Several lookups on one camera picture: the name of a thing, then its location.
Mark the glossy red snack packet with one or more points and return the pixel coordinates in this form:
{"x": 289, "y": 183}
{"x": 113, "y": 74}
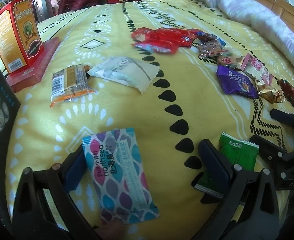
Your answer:
{"x": 174, "y": 38}

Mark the red and blue snack packet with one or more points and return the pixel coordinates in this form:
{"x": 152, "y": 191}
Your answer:
{"x": 154, "y": 47}

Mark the pink flower snack packet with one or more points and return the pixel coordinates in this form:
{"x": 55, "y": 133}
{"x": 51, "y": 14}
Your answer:
{"x": 258, "y": 66}

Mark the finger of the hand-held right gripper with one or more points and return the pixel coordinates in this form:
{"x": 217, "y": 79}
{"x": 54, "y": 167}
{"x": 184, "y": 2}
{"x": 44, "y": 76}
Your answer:
{"x": 264, "y": 143}
{"x": 282, "y": 116}

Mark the dark red snack packet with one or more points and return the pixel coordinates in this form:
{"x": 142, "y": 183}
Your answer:
{"x": 290, "y": 93}

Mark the white rolled quilt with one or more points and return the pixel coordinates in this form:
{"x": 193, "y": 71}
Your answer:
{"x": 249, "y": 12}

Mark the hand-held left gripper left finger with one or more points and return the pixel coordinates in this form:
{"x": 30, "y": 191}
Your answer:
{"x": 74, "y": 171}

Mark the clear brown biscuit packet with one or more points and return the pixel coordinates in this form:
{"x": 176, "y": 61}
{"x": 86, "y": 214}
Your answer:
{"x": 213, "y": 50}

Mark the leaf-patterned white snack packet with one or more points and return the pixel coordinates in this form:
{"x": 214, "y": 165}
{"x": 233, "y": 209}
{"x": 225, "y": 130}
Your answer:
{"x": 116, "y": 170}

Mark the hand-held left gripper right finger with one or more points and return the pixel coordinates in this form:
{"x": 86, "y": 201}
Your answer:
{"x": 214, "y": 165}

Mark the red snack packet with picture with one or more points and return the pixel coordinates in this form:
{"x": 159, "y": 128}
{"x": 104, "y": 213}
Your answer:
{"x": 144, "y": 35}

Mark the cream white snack packet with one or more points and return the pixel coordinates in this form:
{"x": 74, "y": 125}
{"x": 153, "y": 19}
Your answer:
{"x": 122, "y": 72}

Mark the flat red box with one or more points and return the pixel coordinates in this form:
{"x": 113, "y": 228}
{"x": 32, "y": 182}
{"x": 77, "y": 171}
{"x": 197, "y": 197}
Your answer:
{"x": 36, "y": 67}

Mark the gold triangular chocolate packet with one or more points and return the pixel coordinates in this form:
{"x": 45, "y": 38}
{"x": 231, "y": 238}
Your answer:
{"x": 270, "y": 92}

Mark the wooden headboard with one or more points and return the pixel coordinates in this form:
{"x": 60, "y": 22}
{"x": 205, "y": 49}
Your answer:
{"x": 287, "y": 7}

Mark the clear orange-edged biscuit packet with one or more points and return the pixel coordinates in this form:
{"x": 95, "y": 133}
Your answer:
{"x": 69, "y": 80}

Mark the purple snack packet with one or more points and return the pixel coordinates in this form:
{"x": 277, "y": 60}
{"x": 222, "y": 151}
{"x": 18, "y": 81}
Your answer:
{"x": 234, "y": 82}

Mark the tall red orange box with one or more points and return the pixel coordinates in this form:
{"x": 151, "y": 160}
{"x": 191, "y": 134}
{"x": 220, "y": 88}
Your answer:
{"x": 14, "y": 35}

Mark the dark brown blue-ended packet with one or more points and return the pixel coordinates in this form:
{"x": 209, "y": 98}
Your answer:
{"x": 209, "y": 38}

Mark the green snack packet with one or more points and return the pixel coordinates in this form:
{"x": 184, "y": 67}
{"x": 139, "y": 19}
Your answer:
{"x": 239, "y": 150}

